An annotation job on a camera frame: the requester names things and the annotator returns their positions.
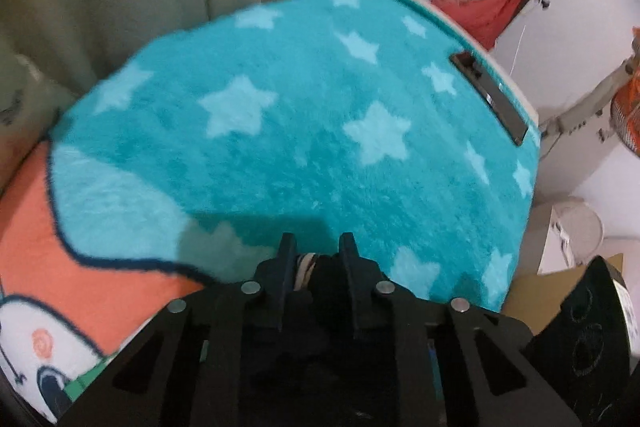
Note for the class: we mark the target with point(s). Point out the teal star printed blanket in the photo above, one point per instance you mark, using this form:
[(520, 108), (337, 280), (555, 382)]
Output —
[(300, 157)]

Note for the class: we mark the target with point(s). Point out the orange standing fan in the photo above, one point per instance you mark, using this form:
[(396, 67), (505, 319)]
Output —
[(575, 117)]

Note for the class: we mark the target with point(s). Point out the pale printed pillow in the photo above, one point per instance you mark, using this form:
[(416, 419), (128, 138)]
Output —
[(20, 132)]

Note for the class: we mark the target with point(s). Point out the brown cardboard box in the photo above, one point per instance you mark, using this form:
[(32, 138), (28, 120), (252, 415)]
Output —
[(534, 303)]

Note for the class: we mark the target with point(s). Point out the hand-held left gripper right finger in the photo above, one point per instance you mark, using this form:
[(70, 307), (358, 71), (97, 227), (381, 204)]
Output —
[(350, 268)]

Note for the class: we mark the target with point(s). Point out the red hanging bag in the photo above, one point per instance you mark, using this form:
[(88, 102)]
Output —
[(481, 14)]

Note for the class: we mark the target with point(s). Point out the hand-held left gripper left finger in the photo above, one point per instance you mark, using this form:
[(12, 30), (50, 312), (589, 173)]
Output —
[(288, 268)]

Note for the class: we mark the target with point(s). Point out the white round container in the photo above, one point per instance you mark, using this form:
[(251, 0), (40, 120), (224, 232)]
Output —
[(580, 227)]

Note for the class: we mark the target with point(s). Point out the black flat bar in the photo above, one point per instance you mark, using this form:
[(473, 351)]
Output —
[(492, 99)]

